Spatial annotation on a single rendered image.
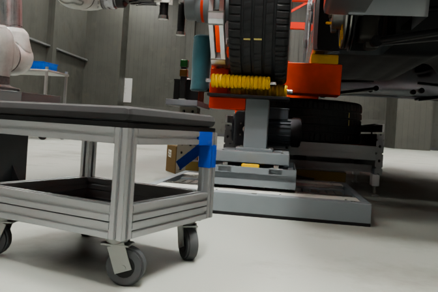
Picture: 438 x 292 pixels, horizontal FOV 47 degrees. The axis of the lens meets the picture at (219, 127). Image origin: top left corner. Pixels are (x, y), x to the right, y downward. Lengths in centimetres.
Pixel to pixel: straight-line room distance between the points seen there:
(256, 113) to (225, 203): 49
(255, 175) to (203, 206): 80
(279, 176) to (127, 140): 113
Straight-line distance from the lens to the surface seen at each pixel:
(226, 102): 219
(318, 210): 185
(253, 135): 217
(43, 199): 107
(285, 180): 198
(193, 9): 226
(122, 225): 94
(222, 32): 205
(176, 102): 265
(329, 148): 276
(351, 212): 186
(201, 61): 235
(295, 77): 267
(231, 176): 199
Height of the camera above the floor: 31
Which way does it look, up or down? level
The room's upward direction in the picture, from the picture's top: 4 degrees clockwise
